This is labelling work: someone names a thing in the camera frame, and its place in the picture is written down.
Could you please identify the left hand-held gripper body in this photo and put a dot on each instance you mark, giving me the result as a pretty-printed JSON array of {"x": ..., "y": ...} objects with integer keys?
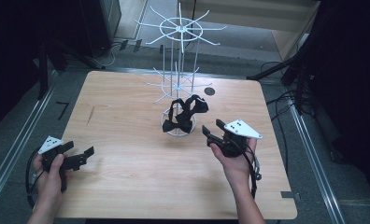
[{"x": 50, "y": 157}]

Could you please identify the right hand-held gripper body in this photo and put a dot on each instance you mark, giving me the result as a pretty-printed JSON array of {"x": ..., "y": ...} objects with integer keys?
[{"x": 236, "y": 143}]

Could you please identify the black bow tie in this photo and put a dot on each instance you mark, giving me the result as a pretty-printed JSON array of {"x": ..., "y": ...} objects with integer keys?
[
  {"x": 197, "y": 104},
  {"x": 177, "y": 124}
]

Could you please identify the person's right hand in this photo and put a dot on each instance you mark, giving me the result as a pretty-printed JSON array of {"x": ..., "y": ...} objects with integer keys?
[{"x": 236, "y": 168}]

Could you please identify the person's left hand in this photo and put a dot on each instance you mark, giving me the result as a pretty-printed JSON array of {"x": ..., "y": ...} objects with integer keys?
[{"x": 49, "y": 183}]

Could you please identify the round black table grommet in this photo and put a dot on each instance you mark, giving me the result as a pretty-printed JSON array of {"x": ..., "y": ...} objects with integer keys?
[{"x": 209, "y": 91}]

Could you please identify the grey tape piece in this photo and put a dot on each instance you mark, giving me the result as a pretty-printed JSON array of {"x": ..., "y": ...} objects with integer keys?
[{"x": 287, "y": 194}]

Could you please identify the black metal stand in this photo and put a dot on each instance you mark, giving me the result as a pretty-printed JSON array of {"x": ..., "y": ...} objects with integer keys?
[
  {"x": 44, "y": 68},
  {"x": 298, "y": 68}
]

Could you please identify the black plug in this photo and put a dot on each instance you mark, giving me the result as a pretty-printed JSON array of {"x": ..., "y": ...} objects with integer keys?
[{"x": 123, "y": 45}]

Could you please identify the light wooden board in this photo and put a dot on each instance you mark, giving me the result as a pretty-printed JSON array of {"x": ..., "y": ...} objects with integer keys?
[{"x": 251, "y": 14}]

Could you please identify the dark cabinet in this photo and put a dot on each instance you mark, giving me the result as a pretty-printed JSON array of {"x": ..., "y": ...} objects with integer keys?
[{"x": 102, "y": 25}]

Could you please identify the metal floor rail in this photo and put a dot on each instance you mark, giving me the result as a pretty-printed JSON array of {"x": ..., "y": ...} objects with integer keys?
[
  {"x": 314, "y": 161},
  {"x": 21, "y": 137}
]

